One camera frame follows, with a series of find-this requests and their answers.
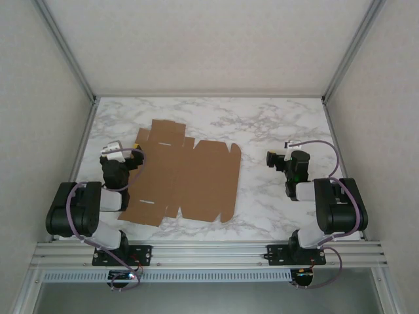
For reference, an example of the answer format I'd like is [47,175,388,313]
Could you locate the aluminium table side rail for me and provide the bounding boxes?
[48,97,100,243]
[322,97,367,242]

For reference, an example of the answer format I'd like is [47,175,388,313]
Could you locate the aluminium frame post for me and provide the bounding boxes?
[31,0,98,103]
[321,0,388,104]
[12,268,45,314]
[371,268,405,314]

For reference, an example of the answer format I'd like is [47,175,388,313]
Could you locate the thin aluminium table edge rail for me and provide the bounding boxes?
[94,94,325,99]

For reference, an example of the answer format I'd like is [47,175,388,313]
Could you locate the wide aluminium mounting rail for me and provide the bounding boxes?
[31,241,389,270]

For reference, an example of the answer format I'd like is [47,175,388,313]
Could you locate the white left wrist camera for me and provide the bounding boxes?
[100,140,125,163]

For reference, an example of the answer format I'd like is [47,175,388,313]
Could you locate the aluminium lower frame post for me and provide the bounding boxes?
[371,268,405,314]
[12,268,45,314]

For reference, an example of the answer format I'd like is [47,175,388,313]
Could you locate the brown cardboard box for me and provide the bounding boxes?
[117,119,242,228]

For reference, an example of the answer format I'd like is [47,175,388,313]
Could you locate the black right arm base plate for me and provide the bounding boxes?
[266,243,328,266]

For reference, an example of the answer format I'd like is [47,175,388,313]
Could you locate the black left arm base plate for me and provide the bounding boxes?
[91,244,154,268]

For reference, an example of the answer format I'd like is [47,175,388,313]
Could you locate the grey slotted cable duct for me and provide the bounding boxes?
[42,270,292,283]

